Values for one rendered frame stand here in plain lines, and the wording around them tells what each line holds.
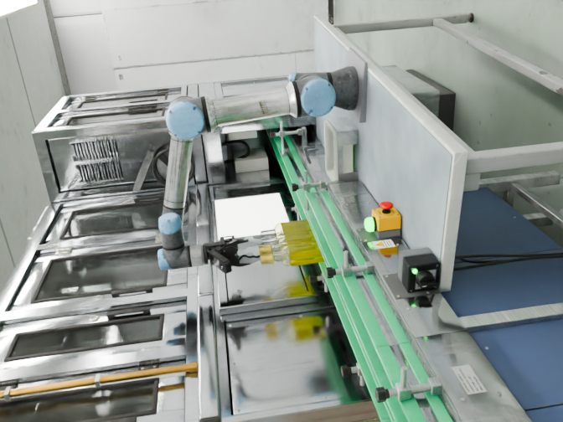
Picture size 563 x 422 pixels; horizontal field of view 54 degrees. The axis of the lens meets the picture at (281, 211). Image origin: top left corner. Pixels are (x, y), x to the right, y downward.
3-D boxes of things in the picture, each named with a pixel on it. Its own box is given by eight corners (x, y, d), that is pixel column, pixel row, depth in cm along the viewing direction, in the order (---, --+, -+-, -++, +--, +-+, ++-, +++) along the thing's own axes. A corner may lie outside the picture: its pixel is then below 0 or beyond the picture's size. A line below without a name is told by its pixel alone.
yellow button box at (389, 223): (395, 225, 172) (371, 229, 171) (395, 203, 168) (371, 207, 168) (402, 236, 165) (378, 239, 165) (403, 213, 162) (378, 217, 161)
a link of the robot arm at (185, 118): (326, 71, 186) (162, 99, 181) (337, 76, 172) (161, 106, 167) (330, 106, 190) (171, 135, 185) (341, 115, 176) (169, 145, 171)
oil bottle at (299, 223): (329, 229, 211) (273, 236, 209) (328, 216, 208) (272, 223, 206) (333, 236, 206) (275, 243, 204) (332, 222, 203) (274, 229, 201)
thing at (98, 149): (220, 141, 353) (76, 156, 344) (213, 82, 337) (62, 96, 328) (225, 182, 290) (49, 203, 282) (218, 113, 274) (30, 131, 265)
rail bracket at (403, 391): (436, 383, 113) (373, 393, 112) (439, 355, 110) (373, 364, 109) (445, 397, 110) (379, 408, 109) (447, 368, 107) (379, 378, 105)
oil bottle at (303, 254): (339, 252, 195) (280, 259, 193) (339, 238, 193) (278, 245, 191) (343, 260, 190) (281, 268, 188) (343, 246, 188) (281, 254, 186)
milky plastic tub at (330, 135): (346, 169, 227) (325, 172, 226) (345, 115, 217) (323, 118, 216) (357, 186, 211) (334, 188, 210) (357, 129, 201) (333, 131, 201)
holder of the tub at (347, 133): (347, 181, 229) (328, 183, 228) (346, 116, 217) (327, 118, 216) (358, 198, 214) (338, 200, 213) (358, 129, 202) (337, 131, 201)
